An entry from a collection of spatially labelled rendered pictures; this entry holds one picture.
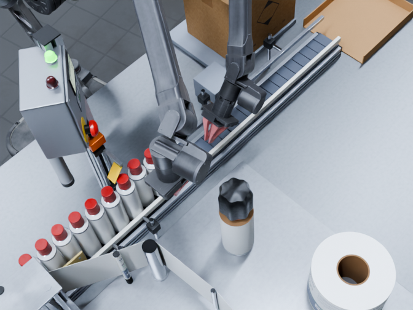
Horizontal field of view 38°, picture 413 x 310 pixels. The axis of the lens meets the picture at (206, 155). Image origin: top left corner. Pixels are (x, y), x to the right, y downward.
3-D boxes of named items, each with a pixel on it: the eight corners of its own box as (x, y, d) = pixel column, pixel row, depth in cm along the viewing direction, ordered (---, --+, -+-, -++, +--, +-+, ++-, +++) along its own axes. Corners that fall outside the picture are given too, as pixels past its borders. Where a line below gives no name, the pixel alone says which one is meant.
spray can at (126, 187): (141, 223, 172) (128, 189, 154) (124, 219, 173) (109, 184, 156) (147, 207, 174) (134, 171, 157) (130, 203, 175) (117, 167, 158)
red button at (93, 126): (83, 131, 133) (96, 129, 133) (82, 118, 135) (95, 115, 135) (87, 141, 136) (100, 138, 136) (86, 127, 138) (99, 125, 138)
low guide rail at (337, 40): (93, 264, 165) (91, 261, 163) (90, 261, 165) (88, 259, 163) (340, 41, 200) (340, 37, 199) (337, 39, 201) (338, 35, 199)
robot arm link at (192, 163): (184, 112, 131) (168, 106, 123) (229, 134, 127) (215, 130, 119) (161, 162, 132) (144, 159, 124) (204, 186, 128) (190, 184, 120)
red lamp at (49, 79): (47, 91, 123) (43, 84, 121) (46, 81, 124) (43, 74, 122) (59, 88, 123) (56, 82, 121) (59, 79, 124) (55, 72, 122)
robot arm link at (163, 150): (158, 128, 126) (142, 147, 124) (185, 141, 124) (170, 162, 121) (163, 146, 132) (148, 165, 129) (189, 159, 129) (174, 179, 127)
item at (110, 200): (120, 237, 170) (105, 203, 153) (109, 226, 172) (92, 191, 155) (134, 224, 172) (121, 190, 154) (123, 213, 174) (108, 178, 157)
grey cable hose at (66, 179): (66, 189, 157) (42, 146, 139) (58, 181, 158) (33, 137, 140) (77, 181, 158) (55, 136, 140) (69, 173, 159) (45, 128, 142)
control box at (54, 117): (46, 160, 137) (18, 111, 121) (43, 101, 146) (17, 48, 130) (90, 152, 137) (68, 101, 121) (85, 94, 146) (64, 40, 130)
